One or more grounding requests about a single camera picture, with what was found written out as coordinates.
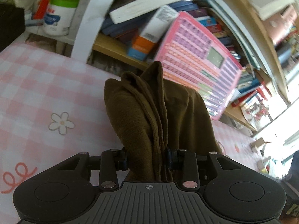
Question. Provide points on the pink learning tablet toy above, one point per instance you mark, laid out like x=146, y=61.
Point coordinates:
x=192, y=56

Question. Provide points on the white tub green lid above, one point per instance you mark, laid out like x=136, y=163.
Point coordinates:
x=58, y=17

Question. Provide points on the pink checkered cartoon table mat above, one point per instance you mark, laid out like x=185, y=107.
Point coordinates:
x=52, y=107

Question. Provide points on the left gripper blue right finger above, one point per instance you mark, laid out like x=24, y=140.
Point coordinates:
x=171, y=159

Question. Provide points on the brown velvet garment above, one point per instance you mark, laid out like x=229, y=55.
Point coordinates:
x=150, y=114

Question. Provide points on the white shelf post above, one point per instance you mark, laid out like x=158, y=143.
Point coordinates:
x=90, y=25

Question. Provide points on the orange white box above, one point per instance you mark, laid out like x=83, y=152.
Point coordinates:
x=149, y=34

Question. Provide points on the white thick book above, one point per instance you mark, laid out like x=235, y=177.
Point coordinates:
x=149, y=2

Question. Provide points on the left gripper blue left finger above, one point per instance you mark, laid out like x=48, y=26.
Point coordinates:
x=122, y=160

